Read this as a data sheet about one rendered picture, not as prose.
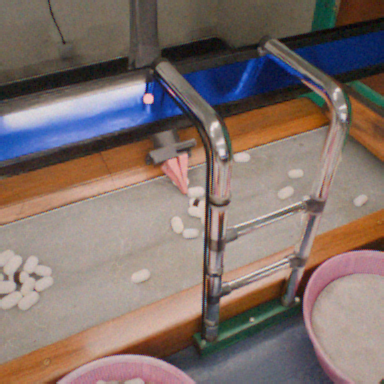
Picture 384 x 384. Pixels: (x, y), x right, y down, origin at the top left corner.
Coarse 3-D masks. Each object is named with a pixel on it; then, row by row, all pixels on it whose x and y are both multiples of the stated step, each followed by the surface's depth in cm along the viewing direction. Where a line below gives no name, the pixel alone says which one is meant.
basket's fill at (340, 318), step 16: (336, 288) 70; (352, 288) 70; (368, 288) 71; (320, 304) 68; (336, 304) 68; (352, 304) 68; (368, 304) 68; (320, 320) 66; (336, 320) 66; (352, 320) 66; (368, 320) 66; (320, 336) 64; (336, 336) 64; (352, 336) 64; (368, 336) 63; (336, 352) 62; (352, 352) 62; (368, 352) 61; (352, 368) 60; (368, 368) 60
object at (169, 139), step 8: (152, 136) 83; (160, 136) 82; (168, 136) 82; (176, 136) 83; (160, 144) 82; (168, 144) 82; (176, 144) 82; (184, 144) 83; (192, 144) 83; (152, 152) 80
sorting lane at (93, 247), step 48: (288, 144) 99; (144, 192) 86; (240, 192) 86; (336, 192) 86; (0, 240) 77; (48, 240) 77; (96, 240) 77; (144, 240) 77; (192, 240) 77; (240, 240) 77; (288, 240) 77; (48, 288) 69; (96, 288) 69; (144, 288) 69; (0, 336) 63; (48, 336) 63
